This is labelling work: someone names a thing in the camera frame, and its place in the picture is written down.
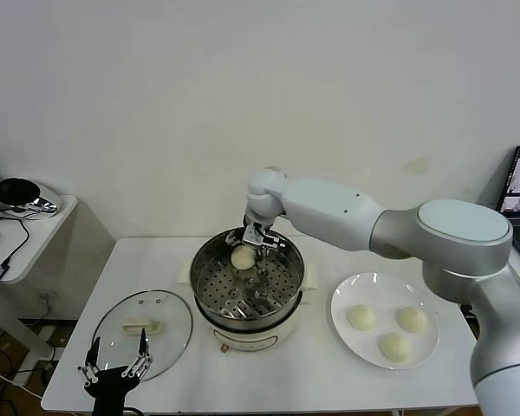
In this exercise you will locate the stainless perforated steamer basket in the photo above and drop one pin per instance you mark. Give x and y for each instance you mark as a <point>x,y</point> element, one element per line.
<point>242,303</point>

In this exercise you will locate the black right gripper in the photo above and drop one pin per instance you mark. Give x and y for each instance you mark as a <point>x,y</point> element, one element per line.
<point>258,229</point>

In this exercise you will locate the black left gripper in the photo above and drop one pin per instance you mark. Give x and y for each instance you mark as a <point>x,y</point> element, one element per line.
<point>110,385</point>

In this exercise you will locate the white electric cooker pot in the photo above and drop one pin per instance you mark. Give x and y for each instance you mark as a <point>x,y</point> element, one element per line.
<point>251,342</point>

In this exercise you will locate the white round plate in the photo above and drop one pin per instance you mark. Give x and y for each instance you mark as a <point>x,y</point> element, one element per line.
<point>344,303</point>

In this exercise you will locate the white steamed baozi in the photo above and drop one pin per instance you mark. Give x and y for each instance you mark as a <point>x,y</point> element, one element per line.
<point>411,320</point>
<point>361,317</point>
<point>242,259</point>
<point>394,346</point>

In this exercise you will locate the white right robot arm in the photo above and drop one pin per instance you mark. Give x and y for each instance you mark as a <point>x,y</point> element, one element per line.
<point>329,216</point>

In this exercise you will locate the chrome and black headset device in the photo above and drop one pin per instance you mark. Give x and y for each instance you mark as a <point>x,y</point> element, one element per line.
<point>17,195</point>

